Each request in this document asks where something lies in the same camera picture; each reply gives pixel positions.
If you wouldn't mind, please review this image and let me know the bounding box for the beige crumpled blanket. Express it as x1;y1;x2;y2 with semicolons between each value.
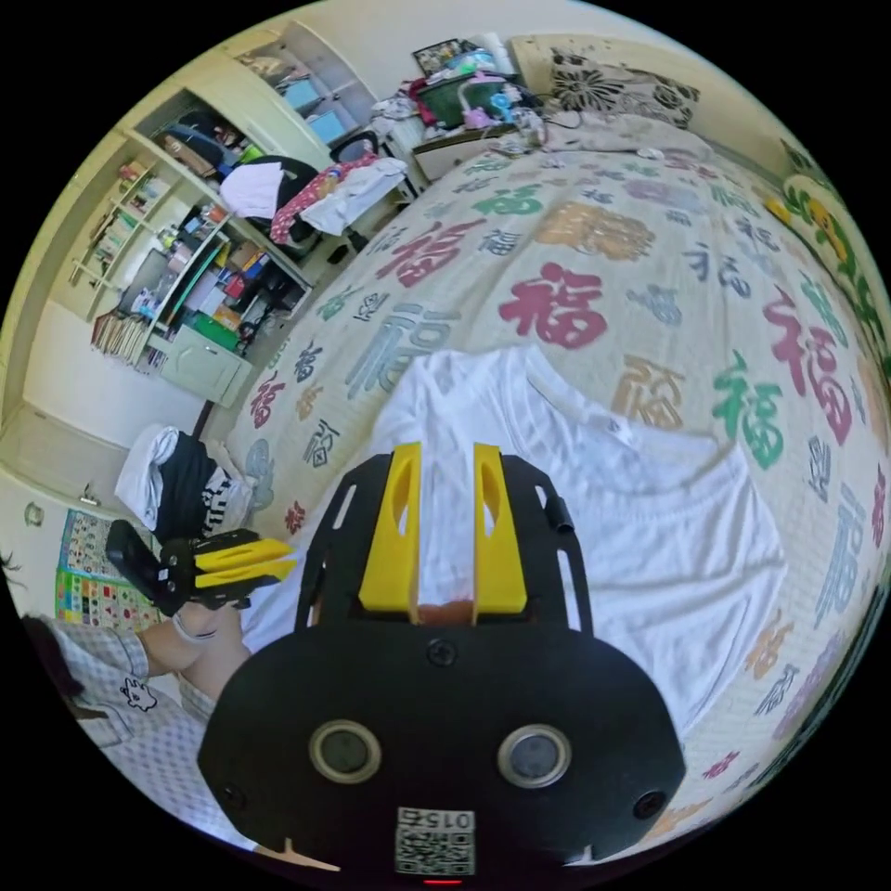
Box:
539;110;708;160

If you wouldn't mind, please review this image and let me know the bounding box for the white patterned short sleeve shirt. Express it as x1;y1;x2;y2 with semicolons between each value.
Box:
239;345;792;736

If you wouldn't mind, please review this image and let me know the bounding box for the person's body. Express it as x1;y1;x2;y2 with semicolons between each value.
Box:
0;549;279;855

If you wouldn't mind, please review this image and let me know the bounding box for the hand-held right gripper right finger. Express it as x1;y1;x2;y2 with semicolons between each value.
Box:
474;442;527;614

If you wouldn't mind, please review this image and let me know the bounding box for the flower print pillow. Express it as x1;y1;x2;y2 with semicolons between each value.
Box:
548;46;703;132

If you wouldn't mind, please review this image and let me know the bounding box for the person's left forearm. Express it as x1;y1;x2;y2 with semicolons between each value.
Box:
136;612;253;694

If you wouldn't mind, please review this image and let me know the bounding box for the cluttered bedside table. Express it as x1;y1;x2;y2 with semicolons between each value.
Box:
408;31;546;187

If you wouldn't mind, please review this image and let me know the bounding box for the pile of clothes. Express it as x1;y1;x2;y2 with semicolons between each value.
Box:
114;424;256;545

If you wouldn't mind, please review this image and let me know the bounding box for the colourful wall chart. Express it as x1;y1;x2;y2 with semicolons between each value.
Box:
54;508;153;629

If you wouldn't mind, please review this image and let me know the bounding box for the cream shelf unit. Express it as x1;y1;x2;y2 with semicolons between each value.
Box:
52;19;381;409

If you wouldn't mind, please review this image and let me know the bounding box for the person's left hand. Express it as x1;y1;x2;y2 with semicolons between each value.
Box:
177;602;243;639

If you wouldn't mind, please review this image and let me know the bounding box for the black chair with clothes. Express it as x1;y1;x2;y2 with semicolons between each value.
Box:
221;130;413;263

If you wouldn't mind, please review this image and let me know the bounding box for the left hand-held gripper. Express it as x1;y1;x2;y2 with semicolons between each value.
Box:
148;528;298;616

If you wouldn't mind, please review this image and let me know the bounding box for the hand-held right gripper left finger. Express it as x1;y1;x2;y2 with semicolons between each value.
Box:
358;442;422;614

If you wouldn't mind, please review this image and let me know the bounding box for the bed with printed sheet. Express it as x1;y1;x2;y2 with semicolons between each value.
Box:
215;34;891;861

